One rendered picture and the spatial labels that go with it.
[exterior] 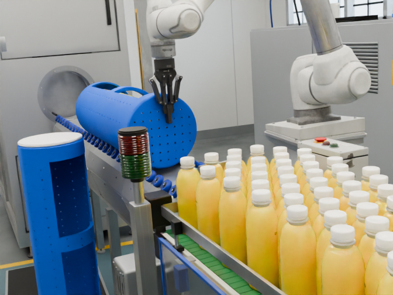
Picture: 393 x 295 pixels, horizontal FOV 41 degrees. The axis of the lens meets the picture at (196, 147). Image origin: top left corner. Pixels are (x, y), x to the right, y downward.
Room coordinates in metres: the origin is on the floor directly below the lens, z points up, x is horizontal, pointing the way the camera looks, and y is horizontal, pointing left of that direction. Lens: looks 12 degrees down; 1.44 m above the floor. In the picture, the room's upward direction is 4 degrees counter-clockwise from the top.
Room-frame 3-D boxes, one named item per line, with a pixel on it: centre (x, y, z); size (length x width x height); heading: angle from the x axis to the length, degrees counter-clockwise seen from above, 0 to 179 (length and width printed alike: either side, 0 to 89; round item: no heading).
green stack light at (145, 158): (1.08, 0.13, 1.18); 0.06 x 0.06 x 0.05
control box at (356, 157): (1.51, -0.39, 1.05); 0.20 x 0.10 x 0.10; 24
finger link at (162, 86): (1.94, 0.11, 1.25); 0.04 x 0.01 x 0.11; 24
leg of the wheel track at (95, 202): (3.46, 0.71, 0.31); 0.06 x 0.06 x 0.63; 24
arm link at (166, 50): (1.94, 0.09, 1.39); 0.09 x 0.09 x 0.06
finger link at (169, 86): (1.95, 0.08, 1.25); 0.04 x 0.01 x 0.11; 24
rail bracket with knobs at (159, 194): (1.45, 0.12, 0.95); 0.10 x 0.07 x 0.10; 114
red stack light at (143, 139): (1.08, 0.13, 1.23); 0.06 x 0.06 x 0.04
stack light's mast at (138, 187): (1.08, 0.13, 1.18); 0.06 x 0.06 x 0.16
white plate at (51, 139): (2.30, 0.64, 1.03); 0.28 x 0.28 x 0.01
